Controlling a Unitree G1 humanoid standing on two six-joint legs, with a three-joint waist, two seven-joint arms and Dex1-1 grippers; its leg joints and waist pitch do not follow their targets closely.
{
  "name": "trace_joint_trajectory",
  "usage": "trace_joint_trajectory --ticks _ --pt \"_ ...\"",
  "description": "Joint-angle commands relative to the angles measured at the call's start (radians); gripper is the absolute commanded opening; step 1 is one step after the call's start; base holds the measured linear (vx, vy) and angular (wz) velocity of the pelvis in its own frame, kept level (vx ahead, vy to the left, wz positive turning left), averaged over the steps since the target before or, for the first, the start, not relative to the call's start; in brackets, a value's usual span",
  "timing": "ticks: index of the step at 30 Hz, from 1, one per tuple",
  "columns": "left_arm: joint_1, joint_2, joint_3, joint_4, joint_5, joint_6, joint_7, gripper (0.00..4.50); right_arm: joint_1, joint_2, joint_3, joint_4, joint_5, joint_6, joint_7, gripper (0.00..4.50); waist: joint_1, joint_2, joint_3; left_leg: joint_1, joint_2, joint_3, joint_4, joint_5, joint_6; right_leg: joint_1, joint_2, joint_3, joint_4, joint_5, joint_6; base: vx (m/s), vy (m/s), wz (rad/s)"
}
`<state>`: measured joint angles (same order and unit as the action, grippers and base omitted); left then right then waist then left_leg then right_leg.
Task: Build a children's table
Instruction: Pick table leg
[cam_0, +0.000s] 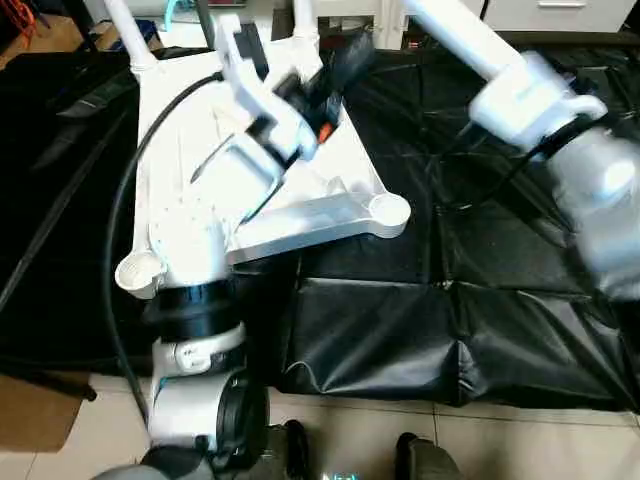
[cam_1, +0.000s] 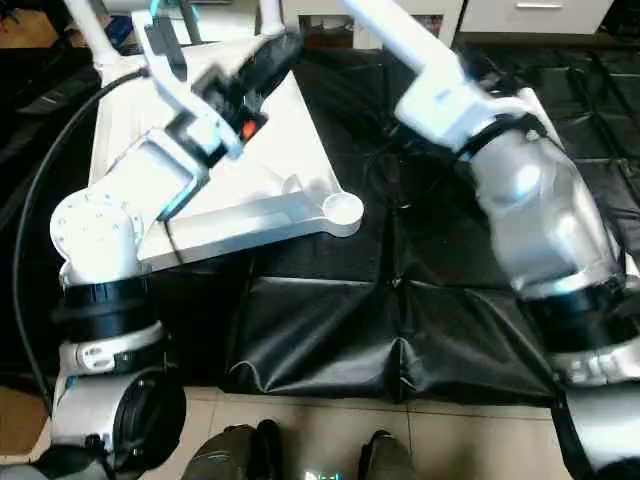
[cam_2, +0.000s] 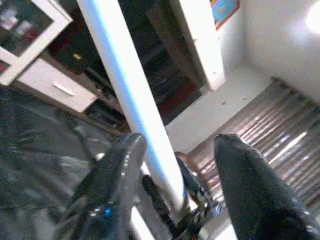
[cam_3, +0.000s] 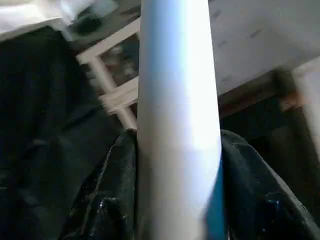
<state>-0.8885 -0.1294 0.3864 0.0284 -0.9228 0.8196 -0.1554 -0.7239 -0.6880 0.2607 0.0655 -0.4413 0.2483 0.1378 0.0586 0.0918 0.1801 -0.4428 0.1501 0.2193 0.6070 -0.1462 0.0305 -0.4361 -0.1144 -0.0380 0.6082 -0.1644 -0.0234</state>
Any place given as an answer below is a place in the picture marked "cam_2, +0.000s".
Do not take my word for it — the black work mat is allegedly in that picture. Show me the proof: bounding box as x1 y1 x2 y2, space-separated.
0 84 132 240

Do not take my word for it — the white glass door cabinet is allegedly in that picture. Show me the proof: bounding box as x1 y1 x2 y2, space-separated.
0 0 74 87

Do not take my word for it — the dark wooden cabinet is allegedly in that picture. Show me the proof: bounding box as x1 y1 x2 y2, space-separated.
47 0 201 131

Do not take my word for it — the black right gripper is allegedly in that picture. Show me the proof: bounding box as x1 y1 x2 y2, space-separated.
141 155 227 240

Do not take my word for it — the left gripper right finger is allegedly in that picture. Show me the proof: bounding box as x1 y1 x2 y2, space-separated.
213 133 320 240

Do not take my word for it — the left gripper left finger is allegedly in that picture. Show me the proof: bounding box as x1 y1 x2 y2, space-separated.
54 132 149 240

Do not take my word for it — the grey curtain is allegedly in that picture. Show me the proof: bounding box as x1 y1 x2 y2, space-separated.
189 76 320 213

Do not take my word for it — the round ceiling light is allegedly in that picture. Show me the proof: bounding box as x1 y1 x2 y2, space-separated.
305 0 320 37

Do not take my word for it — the orange blue wall poster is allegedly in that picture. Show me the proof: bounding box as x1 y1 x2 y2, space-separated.
210 0 241 31

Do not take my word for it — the white drawer unit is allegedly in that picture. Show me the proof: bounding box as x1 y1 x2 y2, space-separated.
12 58 99 114

